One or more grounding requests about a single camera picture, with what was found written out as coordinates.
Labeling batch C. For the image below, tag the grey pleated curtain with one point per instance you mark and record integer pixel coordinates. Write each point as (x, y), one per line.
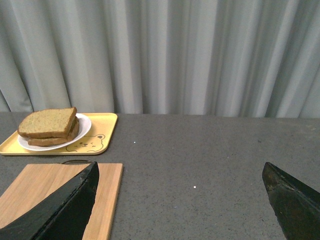
(229, 58)

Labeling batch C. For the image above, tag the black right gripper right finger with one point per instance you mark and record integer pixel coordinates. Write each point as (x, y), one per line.
(295, 204)

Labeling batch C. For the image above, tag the bamboo cutting board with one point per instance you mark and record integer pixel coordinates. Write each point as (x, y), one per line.
(37, 181)

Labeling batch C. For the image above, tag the yellow bear tray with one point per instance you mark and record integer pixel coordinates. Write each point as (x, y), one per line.
(96, 141)

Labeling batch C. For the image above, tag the white round plate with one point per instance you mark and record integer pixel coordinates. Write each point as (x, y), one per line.
(85, 125)

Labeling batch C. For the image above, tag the bread slice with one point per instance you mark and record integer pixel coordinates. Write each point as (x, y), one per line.
(48, 123)
(51, 141)

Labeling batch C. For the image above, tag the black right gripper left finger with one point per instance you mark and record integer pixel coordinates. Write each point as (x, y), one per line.
(63, 215)

